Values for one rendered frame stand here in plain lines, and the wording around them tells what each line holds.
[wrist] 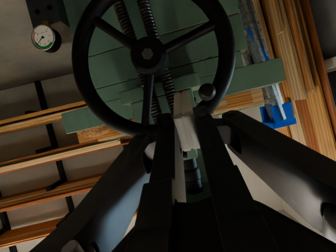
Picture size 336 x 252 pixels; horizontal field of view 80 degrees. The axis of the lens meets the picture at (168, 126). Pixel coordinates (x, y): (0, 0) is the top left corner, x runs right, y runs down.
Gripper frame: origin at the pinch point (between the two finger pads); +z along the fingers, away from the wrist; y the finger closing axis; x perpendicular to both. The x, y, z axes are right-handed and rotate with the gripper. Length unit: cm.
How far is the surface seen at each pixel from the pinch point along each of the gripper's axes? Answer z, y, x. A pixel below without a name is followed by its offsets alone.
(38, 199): 170, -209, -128
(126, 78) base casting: 37.2, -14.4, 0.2
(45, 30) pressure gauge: 36.3, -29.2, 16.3
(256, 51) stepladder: 119, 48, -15
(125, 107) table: 34.6, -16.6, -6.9
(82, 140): 47, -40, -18
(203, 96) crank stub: 10.9, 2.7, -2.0
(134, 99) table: 25.8, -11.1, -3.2
